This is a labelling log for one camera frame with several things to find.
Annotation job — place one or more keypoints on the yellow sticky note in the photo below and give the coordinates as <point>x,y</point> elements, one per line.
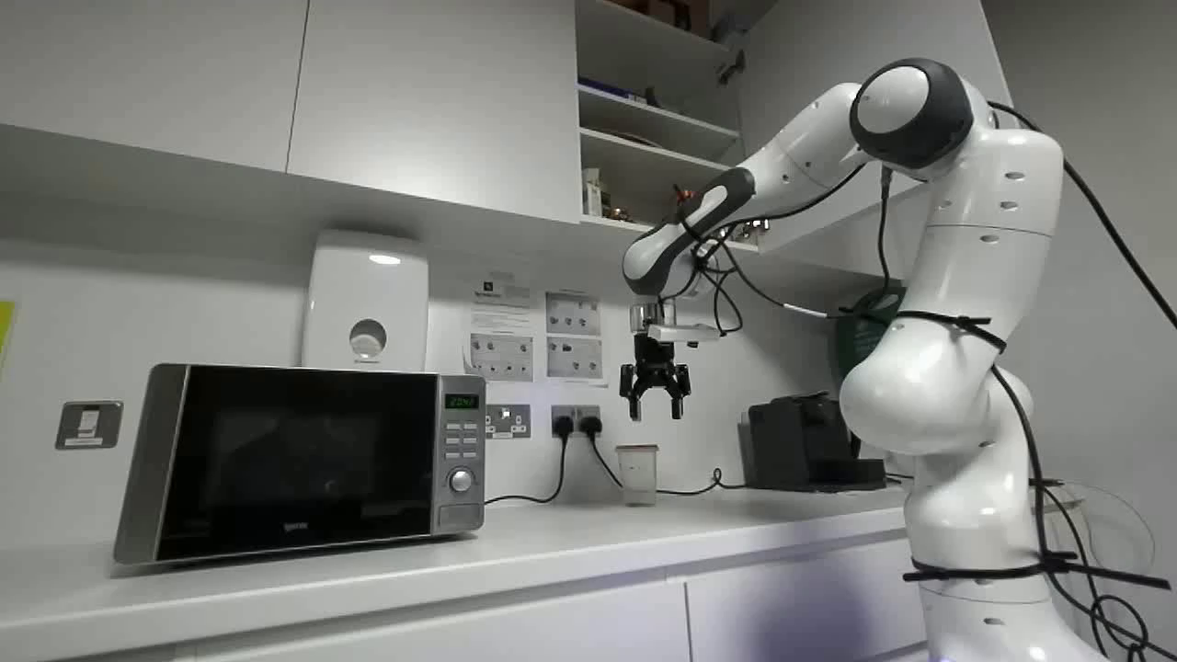
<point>3,326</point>

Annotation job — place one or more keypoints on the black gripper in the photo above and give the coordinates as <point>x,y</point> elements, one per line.
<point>656,363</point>

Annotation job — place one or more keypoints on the white base cabinet door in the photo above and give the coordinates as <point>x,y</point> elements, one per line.
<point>490,629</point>
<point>795,607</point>

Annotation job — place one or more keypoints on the white wall dispenser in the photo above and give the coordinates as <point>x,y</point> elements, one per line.
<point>366,295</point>

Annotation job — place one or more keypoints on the silver toaster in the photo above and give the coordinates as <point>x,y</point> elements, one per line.
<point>294,461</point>

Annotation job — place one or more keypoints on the black coffee machine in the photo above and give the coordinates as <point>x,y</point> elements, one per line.
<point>795,443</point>

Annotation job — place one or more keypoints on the open white shelf unit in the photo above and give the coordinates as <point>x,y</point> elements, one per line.
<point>646,123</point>

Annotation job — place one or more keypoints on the small wall label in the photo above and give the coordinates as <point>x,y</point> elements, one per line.
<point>502,291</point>

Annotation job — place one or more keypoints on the silver switch plate with sticker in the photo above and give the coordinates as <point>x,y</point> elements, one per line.
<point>90,423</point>

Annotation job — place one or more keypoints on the dark blue flat box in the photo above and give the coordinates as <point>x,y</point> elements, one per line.
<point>605,91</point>

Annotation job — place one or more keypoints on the double wall socket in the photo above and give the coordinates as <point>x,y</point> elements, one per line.
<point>574,422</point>

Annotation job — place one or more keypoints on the silver wall switch plate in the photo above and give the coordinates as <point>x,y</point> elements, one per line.
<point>509,422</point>

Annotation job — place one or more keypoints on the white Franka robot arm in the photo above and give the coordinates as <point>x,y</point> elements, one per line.
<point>979,243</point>

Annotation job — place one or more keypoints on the clear plastic cup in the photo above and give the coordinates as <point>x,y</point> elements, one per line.
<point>637,477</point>

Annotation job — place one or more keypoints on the white wall notice sheet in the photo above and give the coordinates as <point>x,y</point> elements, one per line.
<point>574,315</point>
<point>502,358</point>
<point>574,358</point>

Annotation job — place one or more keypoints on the small white bottle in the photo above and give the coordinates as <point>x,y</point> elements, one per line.
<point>593,192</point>

